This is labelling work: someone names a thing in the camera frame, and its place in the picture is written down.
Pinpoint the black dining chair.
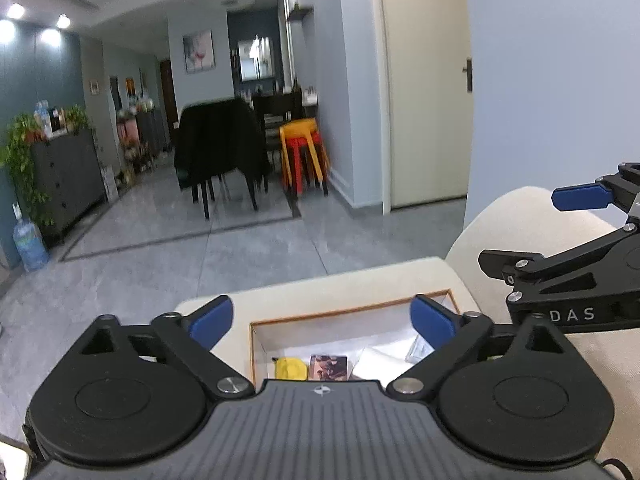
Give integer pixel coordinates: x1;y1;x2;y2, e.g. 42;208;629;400
252;91;305;161

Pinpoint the illustrated card pack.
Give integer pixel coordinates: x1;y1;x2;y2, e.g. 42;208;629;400
309;355;349;382

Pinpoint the black chair with jacket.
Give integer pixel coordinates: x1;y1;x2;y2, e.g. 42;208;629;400
173;97;273;221

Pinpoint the dark grey cabinet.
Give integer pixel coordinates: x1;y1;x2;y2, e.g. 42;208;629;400
30;127;108;246

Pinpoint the cream door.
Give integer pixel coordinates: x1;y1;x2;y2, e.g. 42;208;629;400
377;0;473;211

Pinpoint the wall mirror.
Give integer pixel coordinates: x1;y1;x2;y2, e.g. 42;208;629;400
237;35;276;81

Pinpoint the blue water jug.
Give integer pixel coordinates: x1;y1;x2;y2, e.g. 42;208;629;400
12;202;50;272

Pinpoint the beige sofa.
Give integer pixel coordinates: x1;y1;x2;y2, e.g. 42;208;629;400
172;186;640;480

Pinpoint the stack of yellow red stools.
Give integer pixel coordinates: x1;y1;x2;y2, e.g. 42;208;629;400
278;117;331;196

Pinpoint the small green plant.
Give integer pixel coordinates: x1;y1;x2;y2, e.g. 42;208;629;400
65;105;96;136

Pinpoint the flower wall picture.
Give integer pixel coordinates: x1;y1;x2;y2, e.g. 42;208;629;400
182;30;216;73

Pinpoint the small white carton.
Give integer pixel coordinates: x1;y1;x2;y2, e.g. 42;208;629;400
102;165;120;201

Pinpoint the red plastic stool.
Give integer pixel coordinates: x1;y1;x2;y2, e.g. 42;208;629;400
285;135;323;193

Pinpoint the clear plastic cube box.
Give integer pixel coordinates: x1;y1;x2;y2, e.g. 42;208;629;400
405;335;433;363

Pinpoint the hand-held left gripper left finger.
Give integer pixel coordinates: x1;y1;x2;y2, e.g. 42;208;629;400
80;295;253;401

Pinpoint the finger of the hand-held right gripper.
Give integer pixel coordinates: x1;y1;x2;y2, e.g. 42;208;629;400
551;162;640;218
477;225;640;293

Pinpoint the yellow tape measure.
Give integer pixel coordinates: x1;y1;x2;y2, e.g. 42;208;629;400
272;356;308;381

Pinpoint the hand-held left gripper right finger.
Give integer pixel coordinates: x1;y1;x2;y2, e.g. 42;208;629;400
386;295;576;401

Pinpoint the dark brown door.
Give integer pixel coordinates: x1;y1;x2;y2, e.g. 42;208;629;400
159;59;178;126

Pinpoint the orange cardboard box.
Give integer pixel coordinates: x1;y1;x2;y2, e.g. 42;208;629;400
249;288;481;386

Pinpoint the cluttered display shelf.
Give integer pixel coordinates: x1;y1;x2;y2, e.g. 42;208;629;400
117;107;168;176

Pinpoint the trailing green plant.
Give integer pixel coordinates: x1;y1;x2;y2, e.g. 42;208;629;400
0;112;56;228

